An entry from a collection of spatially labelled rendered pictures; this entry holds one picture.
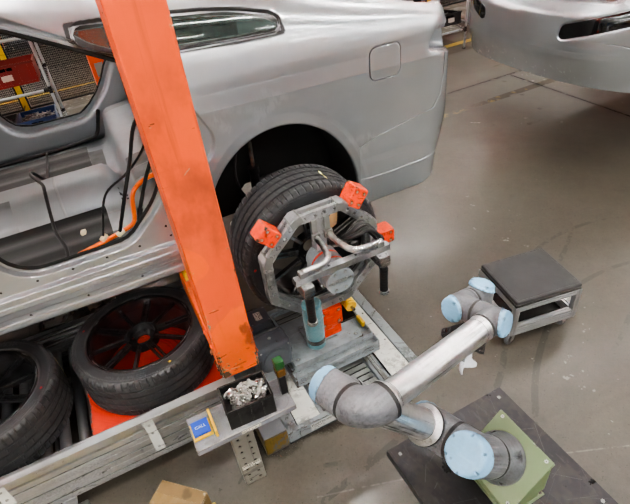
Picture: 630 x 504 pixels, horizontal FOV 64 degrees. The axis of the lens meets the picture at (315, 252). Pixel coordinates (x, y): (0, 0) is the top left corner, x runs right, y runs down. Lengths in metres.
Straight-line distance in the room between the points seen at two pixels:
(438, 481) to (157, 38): 1.80
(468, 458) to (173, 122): 1.42
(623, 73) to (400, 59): 1.99
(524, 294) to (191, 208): 1.82
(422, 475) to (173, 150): 1.51
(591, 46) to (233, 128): 2.63
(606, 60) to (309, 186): 2.55
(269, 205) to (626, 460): 1.93
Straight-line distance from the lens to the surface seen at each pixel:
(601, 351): 3.15
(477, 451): 1.85
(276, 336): 2.50
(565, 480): 2.28
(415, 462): 2.20
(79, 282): 2.40
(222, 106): 2.16
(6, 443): 2.53
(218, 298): 1.93
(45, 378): 2.62
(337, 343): 2.67
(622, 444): 2.81
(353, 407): 1.40
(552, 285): 2.93
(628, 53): 4.06
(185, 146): 1.60
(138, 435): 2.46
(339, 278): 2.06
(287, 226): 1.99
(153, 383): 2.40
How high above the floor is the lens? 2.22
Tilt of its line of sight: 38 degrees down
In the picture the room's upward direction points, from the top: 7 degrees counter-clockwise
